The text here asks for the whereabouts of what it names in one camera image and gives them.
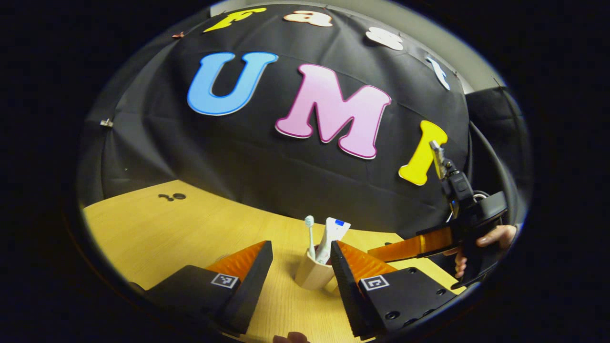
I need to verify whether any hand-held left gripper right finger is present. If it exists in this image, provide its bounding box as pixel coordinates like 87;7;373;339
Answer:
330;241;458;340

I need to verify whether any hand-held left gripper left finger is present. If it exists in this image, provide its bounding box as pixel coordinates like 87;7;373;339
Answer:
142;241;274;335

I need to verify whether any beige cup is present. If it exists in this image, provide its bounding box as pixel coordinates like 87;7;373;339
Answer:
295;245;335;292

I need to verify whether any white toothpaste tube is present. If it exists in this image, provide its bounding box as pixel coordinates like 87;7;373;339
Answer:
315;218;351;265

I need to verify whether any white toothbrush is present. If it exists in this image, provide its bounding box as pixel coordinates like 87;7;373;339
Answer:
305;215;316;261

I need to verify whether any wooden desktop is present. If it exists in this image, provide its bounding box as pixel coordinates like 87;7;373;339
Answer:
83;180;453;343

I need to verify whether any black backdrop cloth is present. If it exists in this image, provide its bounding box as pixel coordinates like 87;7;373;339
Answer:
76;5;532;239

